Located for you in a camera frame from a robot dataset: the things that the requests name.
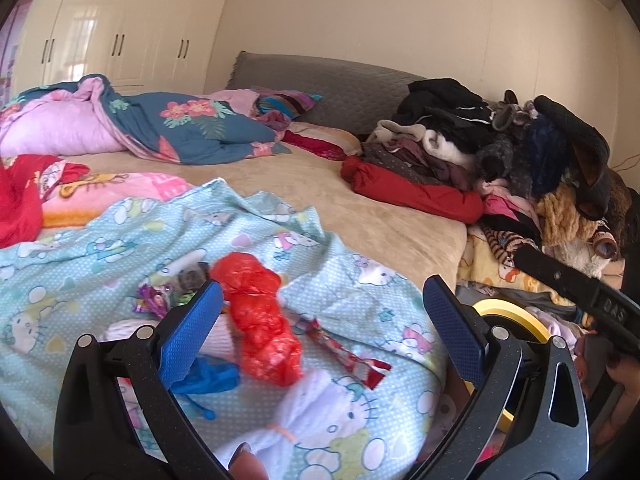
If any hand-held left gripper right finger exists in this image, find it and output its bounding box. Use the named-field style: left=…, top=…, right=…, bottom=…
left=400, top=275, right=591, bottom=480

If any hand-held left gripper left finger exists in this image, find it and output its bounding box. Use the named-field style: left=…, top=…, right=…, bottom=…
left=52, top=280, right=236, bottom=480

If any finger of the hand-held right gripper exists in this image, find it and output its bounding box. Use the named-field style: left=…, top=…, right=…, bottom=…
left=514, top=247, right=640, bottom=356

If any black bin with yellow rim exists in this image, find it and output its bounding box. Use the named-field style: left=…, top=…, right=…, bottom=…
left=447, top=299, right=551, bottom=436

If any red plastic bag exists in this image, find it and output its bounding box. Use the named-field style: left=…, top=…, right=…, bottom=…
left=209, top=252, right=305, bottom=387

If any white sock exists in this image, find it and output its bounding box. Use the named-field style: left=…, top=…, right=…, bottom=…
left=215, top=369, right=346, bottom=471

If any person's right hand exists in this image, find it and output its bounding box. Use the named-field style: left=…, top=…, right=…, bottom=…
left=602, top=352, right=640, bottom=401

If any person's left hand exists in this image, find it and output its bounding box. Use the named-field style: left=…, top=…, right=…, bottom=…
left=227, top=442, right=273, bottom=480

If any lilac fleece robe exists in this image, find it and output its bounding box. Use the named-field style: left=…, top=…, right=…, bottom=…
left=525, top=305, right=583, bottom=346

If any purple candy wrapper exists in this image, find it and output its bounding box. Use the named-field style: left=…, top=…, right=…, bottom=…
left=134, top=282, right=173, bottom=318

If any silver crumpled wrapper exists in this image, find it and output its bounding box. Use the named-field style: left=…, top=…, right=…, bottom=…
left=167, top=262, right=211, bottom=306

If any yellow cartoon blanket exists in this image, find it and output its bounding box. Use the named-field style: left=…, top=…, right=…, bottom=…
left=457, top=225, right=576, bottom=306

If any red striped wrapper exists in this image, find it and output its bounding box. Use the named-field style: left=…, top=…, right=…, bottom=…
left=300, top=317, right=392, bottom=388

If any light blue cartoon blanket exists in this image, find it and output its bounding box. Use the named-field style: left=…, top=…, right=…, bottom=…
left=0, top=177, right=451, bottom=480

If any beige bed sheet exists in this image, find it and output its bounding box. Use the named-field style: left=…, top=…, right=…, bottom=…
left=0, top=135, right=468, bottom=286

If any red jacket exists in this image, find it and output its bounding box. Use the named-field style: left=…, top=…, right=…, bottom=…
left=341, top=155, right=485, bottom=225

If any pink cartoon blanket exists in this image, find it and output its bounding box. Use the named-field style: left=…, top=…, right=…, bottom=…
left=40, top=160, right=196, bottom=231

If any pile of mixed clothes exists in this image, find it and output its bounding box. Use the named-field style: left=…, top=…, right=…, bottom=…
left=362, top=77, right=640, bottom=281

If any blue floral quilt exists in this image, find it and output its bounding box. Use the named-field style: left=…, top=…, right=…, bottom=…
left=0, top=74, right=293, bottom=166

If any red patterned cloth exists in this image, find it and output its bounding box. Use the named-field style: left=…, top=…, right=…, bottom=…
left=282, top=122, right=363, bottom=161

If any pale pink cloth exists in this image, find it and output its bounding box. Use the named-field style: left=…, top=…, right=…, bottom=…
left=210, top=89, right=261, bottom=116

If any colourful striped cloth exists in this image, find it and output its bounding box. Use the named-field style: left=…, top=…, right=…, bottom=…
left=255, top=89, right=323, bottom=116

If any grey quilted headboard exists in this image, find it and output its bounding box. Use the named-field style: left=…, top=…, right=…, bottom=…
left=227, top=51, right=431, bottom=136

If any white wardrobe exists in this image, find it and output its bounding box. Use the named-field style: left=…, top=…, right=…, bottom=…
left=10, top=0, right=246, bottom=98

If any pink cabinet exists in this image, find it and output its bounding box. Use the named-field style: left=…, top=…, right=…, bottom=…
left=0, top=2, right=31, bottom=106

